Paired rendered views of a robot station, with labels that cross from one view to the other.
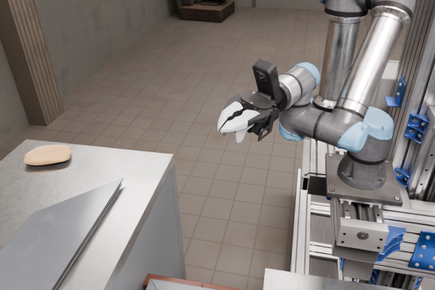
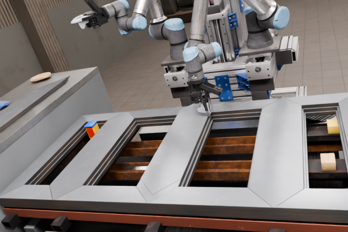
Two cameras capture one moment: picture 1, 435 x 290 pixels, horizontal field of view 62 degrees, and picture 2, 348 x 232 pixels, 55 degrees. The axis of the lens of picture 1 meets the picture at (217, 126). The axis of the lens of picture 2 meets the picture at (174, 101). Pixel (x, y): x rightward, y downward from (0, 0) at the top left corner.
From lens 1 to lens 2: 1.37 m
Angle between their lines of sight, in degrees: 13
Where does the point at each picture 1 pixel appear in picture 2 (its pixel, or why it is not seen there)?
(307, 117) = (123, 20)
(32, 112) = not seen: hidden behind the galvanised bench
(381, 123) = (173, 23)
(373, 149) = (174, 36)
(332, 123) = (130, 19)
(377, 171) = (181, 48)
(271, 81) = (90, 3)
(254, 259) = not seen: hidden behind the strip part
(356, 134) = (136, 20)
